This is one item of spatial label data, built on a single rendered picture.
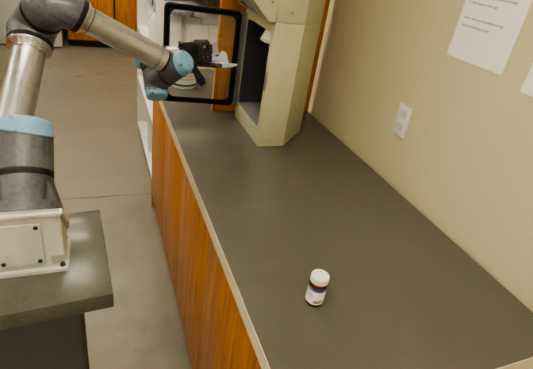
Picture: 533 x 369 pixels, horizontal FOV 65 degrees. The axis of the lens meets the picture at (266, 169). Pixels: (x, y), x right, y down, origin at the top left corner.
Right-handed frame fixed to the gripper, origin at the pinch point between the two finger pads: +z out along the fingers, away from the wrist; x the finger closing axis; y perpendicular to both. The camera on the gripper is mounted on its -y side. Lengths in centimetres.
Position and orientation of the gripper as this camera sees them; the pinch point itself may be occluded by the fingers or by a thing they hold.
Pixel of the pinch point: (231, 60)
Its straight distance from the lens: 162.7
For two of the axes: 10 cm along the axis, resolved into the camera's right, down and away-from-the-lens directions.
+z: 9.3, -1.2, 3.4
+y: 0.8, -8.6, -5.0
